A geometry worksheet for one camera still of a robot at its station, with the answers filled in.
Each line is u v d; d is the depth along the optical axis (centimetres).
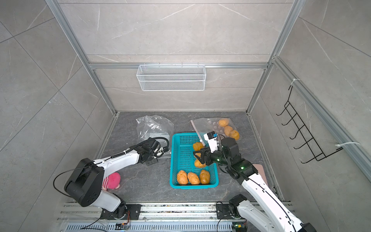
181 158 93
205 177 80
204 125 101
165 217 73
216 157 63
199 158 66
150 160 81
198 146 92
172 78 101
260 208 46
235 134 96
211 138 62
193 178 80
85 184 43
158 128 104
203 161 63
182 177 80
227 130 103
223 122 106
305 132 67
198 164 86
